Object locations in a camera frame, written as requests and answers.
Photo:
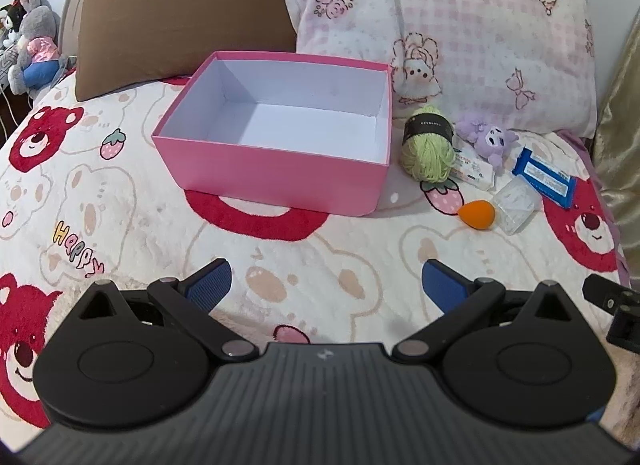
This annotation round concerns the blue wipes packet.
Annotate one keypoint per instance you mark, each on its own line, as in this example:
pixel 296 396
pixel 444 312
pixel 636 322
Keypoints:
pixel 548 180

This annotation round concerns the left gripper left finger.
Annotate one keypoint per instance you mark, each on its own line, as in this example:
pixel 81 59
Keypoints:
pixel 188 303

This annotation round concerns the white tissue pack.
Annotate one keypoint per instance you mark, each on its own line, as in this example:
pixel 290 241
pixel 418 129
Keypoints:
pixel 470 168

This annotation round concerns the orange makeup sponge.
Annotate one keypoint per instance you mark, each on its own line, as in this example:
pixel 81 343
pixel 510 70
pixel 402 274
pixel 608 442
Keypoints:
pixel 478 215

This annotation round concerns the black plush toy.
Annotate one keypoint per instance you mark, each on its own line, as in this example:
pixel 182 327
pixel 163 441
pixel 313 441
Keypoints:
pixel 11 19

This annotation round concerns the pink checkered pillow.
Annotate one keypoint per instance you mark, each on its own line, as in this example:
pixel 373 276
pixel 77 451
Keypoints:
pixel 523 64

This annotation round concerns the green yarn ball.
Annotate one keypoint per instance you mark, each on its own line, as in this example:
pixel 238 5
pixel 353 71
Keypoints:
pixel 427 153

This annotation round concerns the purple plush toy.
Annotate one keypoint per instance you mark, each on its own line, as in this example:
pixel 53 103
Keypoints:
pixel 490 141

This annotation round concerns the grey plush rabbit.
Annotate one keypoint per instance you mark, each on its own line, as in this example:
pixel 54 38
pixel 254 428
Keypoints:
pixel 38 58

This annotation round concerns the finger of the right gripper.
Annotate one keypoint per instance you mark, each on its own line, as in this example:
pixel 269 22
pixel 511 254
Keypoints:
pixel 608 295

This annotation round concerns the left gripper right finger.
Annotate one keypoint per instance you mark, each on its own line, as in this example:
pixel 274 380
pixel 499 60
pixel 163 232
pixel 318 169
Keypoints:
pixel 464 304

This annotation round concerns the pink cardboard box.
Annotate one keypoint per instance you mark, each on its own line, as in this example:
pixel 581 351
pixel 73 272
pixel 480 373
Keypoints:
pixel 285 129

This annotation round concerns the brown cloud pillow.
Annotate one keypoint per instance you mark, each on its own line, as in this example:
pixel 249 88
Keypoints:
pixel 125 42

